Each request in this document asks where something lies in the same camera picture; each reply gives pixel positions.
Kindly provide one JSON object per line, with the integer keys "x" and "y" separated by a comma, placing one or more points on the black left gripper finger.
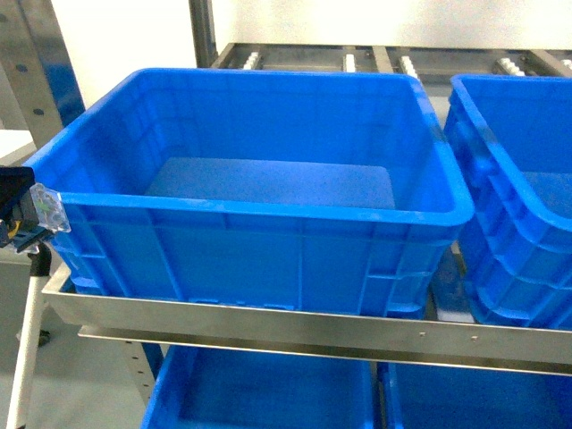
{"x": 15, "y": 183}

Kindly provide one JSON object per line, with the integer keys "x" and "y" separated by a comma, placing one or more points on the red mushroom push button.
{"x": 37, "y": 217}

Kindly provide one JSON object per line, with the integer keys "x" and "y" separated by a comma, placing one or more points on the stainless steel roller rack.
{"x": 137, "y": 323}

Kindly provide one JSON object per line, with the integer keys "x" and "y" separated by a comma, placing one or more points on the blue lower crate left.
{"x": 222, "y": 388}

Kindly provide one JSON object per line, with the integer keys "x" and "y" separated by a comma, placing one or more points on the blue plastic crate left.
{"x": 327, "y": 192}

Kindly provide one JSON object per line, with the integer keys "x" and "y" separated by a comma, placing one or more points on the blue plastic crate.
{"x": 327, "y": 192}
{"x": 511, "y": 137}

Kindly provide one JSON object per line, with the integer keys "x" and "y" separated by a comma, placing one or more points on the blue lower crate right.
{"x": 450, "y": 397}

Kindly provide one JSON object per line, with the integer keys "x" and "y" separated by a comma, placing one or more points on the blue plastic crate right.
{"x": 511, "y": 137}

